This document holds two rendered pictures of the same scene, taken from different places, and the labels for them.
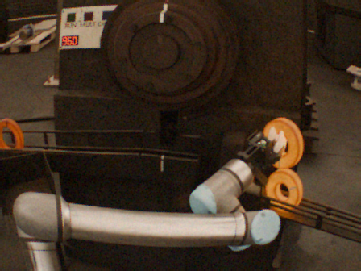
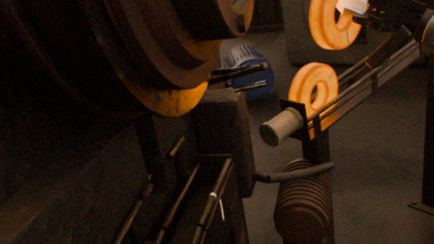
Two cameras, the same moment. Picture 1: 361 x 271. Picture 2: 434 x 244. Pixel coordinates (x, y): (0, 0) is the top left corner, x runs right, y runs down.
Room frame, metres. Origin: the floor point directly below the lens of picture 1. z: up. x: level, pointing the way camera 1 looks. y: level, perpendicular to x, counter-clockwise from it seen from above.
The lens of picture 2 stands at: (1.53, 0.63, 1.11)
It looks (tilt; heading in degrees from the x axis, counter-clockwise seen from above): 24 degrees down; 280
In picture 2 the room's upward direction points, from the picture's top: 10 degrees counter-clockwise
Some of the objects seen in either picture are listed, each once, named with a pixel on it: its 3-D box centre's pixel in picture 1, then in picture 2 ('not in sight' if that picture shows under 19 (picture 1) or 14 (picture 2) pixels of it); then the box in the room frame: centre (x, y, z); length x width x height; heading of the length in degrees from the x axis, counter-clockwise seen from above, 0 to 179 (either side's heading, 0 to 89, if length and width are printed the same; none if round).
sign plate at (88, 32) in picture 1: (88, 27); not in sight; (1.84, 0.37, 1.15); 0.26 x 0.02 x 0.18; 81
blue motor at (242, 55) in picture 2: not in sight; (247, 70); (1.71, -2.24, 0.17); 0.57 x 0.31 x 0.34; 101
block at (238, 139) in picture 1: (232, 166); (224, 144); (1.65, -0.18, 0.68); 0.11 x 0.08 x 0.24; 171
